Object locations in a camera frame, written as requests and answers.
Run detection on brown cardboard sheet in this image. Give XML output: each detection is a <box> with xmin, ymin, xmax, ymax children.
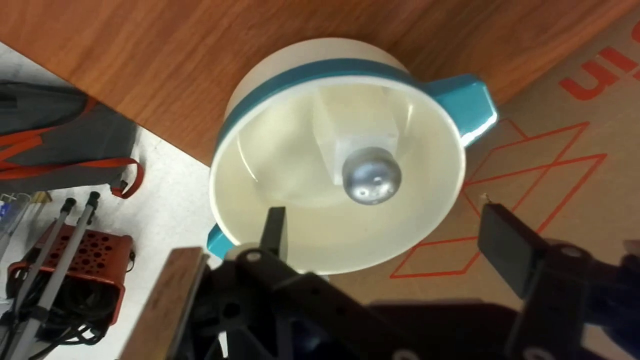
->
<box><xmin>333</xmin><ymin>1</ymin><xmax>640</xmax><ymax>360</ymax></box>

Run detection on grey bag with orange straps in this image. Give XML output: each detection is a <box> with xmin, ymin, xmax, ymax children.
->
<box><xmin>0</xmin><ymin>80</ymin><xmax>148</xmax><ymax>199</ymax></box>

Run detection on white pot with teal rim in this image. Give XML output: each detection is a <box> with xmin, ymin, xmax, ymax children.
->
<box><xmin>205</xmin><ymin>36</ymin><xmax>501</xmax><ymax>278</ymax></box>

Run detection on grey folded tripod legs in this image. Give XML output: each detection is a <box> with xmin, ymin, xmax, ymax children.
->
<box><xmin>0</xmin><ymin>190</ymin><xmax>103</xmax><ymax>360</ymax></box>

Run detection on brown wooden bar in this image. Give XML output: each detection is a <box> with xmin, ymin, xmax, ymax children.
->
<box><xmin>120</xmin><ymin>245</ymin><xmax>213</xmax><ymax>360</ymax></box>

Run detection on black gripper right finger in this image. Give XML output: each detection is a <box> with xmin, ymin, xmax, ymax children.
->
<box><xmin>476</xmin><ymin>201</ymin><xmax>558</xmax><ymax>304</ymax></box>

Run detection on clear cellar with silver cap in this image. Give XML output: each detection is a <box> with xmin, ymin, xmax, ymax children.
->
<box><xmin>318</xmin><ymin>88</ymin><xmax>406</xmax><ymax>206</ymax></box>

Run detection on red perforated crate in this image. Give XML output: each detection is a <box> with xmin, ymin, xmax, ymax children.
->
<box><xmin>7</xmin><ymin>221</ymin><xmax>138</xmax><ymax>327</ymax></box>

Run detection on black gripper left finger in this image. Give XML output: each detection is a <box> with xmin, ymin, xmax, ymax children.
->
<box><xmin>259</xmin><ymin>203</ymin><xmax>290</xmax><ymax>259</ymax></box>

